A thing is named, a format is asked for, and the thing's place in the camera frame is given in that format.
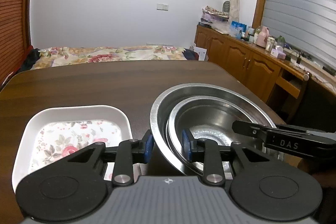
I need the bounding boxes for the grey window blind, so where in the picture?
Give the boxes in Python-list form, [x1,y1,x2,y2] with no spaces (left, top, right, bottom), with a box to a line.
[262,0,335,68]

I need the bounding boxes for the pink tissue box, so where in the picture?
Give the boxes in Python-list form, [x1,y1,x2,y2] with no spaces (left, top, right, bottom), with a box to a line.
[270,46,286,60]

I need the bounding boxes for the floral bed quilt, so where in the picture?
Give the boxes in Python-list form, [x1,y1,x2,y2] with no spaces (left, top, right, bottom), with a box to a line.
[32,45,198,70]

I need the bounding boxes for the pink kettle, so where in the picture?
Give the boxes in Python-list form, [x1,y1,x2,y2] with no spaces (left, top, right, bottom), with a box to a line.
[256,26,269,48]

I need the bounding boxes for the wooden louvered wardrobe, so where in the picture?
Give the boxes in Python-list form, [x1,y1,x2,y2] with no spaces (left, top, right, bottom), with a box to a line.
[1,0,33,83]

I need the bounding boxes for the right hand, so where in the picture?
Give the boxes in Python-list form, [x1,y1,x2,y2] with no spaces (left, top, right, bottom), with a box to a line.
[297,158,336,188]

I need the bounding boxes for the deep steel bowl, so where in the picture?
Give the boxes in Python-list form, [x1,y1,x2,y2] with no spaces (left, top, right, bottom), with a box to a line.
[166,96,282,174]

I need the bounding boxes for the white paper bag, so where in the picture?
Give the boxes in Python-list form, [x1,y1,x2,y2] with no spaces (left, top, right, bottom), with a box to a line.
[193,47,207,61]

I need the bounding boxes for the blue box on sideboard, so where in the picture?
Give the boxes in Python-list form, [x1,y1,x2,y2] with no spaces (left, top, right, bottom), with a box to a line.
[230,21,247,39]

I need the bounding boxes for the white wall switch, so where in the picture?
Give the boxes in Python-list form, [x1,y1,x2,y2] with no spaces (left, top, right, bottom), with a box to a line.
[157,3,169,11]

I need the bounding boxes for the wooden sideboard cabinet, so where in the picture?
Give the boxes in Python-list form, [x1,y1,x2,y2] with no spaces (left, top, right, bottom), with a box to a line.
[195,24,335,118]

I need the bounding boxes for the large steel basin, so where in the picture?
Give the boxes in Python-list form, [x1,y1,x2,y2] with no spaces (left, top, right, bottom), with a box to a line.
[150,83,284,175]

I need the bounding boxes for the stack of folded fabrics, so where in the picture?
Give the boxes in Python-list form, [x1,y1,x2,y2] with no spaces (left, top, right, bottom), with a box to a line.
[201,6,230,23]

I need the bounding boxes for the white floral square plate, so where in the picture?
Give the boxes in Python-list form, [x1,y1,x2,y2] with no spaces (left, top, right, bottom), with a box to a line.
[11,105,133,189]

